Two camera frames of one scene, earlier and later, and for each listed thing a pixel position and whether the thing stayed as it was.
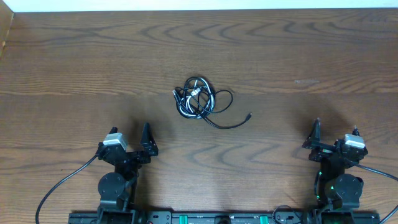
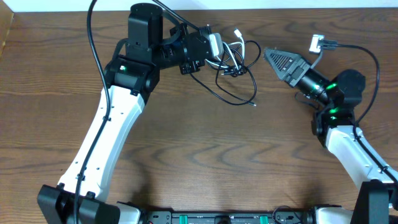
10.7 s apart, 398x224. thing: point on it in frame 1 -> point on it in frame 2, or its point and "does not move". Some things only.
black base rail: (113, 216) does not move
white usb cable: (190, 112) -> (239, 35)
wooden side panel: (6, 18) does not move
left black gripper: (148, 145) -> (178, 31)
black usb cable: (183, 108) -> (254, 61)
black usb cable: (196, 99) -> (241, 101)
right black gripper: (313, 141) -> (295, 61)
